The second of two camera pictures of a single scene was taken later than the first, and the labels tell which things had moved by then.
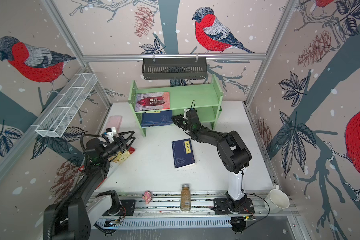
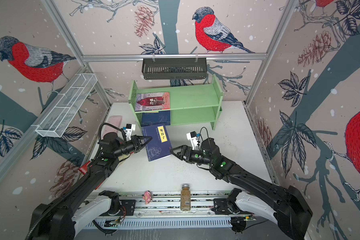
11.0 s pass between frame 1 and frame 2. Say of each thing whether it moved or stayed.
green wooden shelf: stayed
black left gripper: moved
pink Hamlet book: stayed
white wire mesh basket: stayed
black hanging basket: stayed
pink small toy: stayed
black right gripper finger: moved
